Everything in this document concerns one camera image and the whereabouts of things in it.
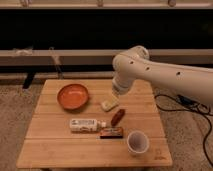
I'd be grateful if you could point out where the black power cable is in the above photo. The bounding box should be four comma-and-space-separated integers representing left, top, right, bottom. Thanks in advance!
154, 93, 213, 168

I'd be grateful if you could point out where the wooden table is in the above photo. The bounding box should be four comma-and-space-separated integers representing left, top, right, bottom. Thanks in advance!
17, 79, 172, 169

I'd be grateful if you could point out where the brown sausage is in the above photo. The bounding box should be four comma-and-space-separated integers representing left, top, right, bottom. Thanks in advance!
111, 109, 125, 126

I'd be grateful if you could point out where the orange bowl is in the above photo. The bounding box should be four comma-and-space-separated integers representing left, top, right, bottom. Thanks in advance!
57, 84, 89, 110

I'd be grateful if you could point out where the small dark orange box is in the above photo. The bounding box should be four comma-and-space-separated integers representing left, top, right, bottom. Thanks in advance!
100, 127, 123, 139

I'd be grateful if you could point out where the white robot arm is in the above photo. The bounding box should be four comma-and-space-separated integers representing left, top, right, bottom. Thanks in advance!
112, 46, 213, 107

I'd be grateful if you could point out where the white plastic bottle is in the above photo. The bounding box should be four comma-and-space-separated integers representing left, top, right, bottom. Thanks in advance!
69, 119, 107, 132

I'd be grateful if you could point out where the white ceramic cup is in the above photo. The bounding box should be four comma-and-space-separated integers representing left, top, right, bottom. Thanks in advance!
126, 130, 150, 156

